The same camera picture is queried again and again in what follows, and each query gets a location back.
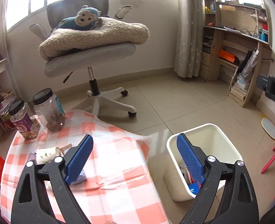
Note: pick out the light blue small box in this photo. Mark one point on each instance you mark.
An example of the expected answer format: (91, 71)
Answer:
(81, 179)

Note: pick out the white trash bin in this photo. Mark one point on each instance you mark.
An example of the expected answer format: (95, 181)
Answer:
(212, 140)

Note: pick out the white paper cup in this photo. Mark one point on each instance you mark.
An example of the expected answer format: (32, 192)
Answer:
(46, 156)

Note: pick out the grey plastic bag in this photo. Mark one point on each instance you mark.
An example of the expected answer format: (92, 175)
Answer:
(247, 70)

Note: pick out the clear plastic nut jar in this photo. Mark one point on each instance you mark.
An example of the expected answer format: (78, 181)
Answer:
(46, 112)

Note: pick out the blue container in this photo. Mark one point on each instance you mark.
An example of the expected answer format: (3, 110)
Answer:
(263, 36)

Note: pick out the beige fleece blanket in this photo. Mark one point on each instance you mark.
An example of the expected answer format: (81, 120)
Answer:
(100, 37)

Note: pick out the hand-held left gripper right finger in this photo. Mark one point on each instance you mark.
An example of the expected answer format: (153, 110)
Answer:
(190, 159)

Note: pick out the wooden desk shelf unit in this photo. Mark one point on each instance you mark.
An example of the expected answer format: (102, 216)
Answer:
(233, 16)

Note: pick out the window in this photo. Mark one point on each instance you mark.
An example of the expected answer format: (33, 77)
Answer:
(20, 4)

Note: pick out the stack of flat books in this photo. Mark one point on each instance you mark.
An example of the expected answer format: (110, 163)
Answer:
(238, 92)

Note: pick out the stack of papers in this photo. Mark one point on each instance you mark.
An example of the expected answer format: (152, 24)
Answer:
(1, 102)

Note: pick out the orange white checked tablecloth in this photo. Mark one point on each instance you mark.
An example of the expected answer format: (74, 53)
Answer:
(118, 175)

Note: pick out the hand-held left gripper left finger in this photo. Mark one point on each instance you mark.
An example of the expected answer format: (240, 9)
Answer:
(79, 161)

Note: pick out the purple label nut jar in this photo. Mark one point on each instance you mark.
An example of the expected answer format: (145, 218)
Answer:
(25, 123)

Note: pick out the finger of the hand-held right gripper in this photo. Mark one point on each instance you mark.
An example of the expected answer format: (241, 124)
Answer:
(271, 87)

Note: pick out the orange box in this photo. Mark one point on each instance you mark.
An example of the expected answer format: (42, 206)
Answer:
(227, 55)

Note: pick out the grey office chair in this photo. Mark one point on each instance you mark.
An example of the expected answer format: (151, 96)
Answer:
(90, 56)

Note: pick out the blue monkey plush toy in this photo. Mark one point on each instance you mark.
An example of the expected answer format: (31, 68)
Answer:
(86, 16)

